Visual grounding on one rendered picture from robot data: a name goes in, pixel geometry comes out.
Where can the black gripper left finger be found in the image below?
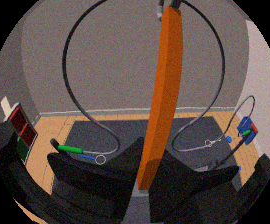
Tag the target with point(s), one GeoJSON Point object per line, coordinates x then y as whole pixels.
{"type": "Point", "coordinates": [113, 180]}

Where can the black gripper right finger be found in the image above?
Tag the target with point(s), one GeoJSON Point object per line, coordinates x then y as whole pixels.
{"type": "Point", "coordinates": [175, 183]}

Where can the orange handle with grey loop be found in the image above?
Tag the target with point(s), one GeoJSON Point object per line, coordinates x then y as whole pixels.
{"type": "Point", "coordinates": [166, 91]}

